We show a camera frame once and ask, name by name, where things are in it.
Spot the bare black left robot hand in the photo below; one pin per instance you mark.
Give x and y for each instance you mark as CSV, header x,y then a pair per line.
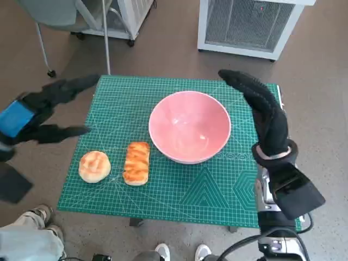
x,y
19,117

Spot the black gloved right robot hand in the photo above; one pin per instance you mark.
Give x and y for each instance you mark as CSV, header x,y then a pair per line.
x,y
272,122

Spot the pink bowl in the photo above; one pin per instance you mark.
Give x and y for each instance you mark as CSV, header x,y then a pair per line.
x,y
190,127

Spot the round toy bread bun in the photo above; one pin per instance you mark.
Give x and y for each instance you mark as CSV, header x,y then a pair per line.
x,y
95,167

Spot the long striped toy bread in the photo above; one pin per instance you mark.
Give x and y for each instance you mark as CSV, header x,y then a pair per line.
x,y
136,166

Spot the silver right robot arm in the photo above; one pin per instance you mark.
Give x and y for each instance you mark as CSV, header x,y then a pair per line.
x,y
274,223

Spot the person's shoe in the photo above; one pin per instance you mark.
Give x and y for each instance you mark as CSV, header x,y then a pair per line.
x,y
40,212
56,233

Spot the large white mesh cabinet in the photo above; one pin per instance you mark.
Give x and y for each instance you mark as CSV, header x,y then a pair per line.
x,y
244,21

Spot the grey chair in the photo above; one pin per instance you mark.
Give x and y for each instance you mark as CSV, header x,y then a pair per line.
x,y
54,13

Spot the green cutting mat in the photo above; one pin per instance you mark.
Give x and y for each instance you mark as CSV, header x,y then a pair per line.
x,y
130,108

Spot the silver metal pole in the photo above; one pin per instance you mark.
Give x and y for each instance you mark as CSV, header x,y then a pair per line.
x,y
106,40

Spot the white shoe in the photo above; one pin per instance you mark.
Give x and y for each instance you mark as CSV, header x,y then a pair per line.
x,y
163,251
202,251

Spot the white wheeled mesh cabinet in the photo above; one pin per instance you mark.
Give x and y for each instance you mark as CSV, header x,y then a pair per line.
x,y
136,16

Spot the black floor device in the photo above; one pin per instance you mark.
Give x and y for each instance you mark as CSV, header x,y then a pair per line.
x,y
102,257

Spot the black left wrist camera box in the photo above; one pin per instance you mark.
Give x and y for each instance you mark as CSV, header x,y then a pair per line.
x,y
13,183

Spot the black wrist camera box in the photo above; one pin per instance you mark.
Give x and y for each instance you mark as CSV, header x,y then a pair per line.
x,y
13,183
299,195

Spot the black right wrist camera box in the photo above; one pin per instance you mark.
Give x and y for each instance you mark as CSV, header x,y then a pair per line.
x,y
299,195

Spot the black table leg bracket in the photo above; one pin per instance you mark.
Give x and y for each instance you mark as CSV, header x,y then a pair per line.
x,y
233,229
136,221

